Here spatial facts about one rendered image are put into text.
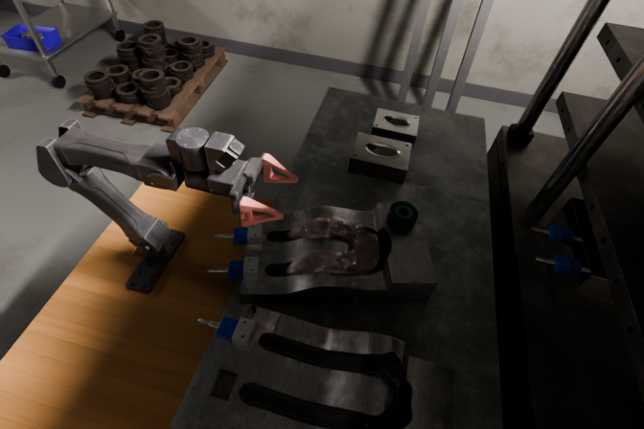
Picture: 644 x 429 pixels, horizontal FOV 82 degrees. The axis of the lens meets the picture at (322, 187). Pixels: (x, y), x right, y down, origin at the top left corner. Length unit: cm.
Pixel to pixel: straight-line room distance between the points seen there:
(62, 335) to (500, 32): 311
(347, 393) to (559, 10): 294
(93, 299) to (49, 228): 139
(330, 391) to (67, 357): 62
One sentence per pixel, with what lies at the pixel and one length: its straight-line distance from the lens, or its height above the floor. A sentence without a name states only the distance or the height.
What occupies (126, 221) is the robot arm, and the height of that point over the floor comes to 100.
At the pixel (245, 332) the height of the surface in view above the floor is 92.
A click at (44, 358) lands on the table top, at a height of 80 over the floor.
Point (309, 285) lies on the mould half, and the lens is 96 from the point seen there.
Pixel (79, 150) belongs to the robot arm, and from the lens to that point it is 86.
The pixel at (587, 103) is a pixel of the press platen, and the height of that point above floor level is 104.
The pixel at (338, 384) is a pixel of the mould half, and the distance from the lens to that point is 86.
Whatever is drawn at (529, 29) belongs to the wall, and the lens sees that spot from 331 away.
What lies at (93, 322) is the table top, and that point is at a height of 80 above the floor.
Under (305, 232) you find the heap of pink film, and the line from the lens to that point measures 103.
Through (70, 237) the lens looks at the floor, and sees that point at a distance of 243.
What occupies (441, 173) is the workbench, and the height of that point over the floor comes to 80.
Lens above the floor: 174
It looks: 48 degrees down
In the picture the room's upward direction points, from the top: 5 degrees clockwise
